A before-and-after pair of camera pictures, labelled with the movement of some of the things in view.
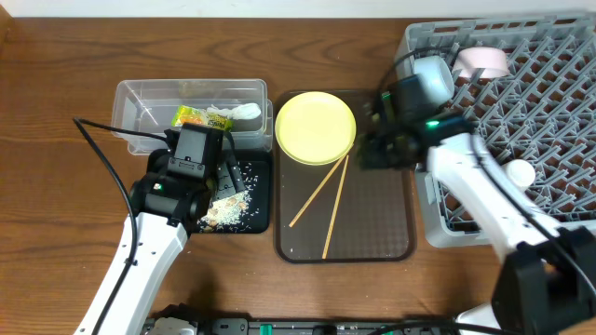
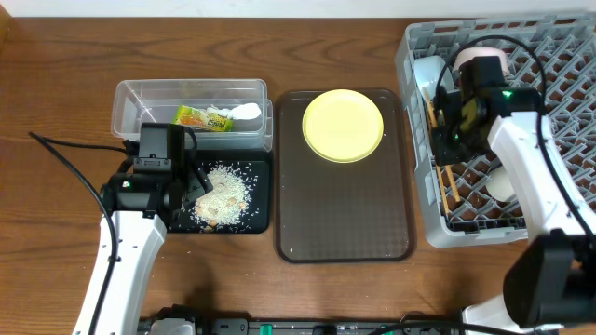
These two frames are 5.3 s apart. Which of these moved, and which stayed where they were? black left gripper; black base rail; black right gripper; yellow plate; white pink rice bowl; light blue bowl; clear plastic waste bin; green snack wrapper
Moved: yellow plate; black right gripper; black left gripper
Stayed: light blue bowl; white pink rice bowl; black base rail; green snack wrapper; clear plastic waste bin
